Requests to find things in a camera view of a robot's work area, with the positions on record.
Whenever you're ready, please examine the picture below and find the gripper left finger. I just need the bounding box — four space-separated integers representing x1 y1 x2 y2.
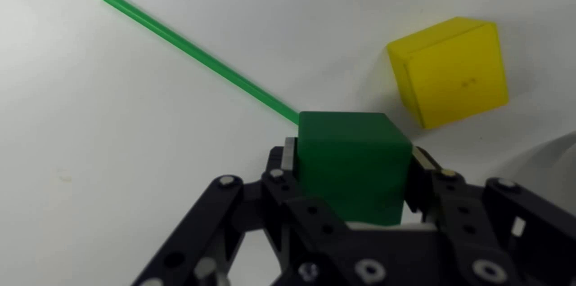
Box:
131 137 356 286

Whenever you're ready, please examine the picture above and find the green straw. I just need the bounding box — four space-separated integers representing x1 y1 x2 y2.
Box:
97 0 300 125

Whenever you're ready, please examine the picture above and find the green block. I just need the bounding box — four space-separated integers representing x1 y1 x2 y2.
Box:
295 111 413 227

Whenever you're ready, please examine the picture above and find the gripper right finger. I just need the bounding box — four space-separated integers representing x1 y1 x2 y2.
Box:
404 146 576 286

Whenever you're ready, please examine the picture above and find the yellow block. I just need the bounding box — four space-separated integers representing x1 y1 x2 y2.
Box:
386 17 510 130

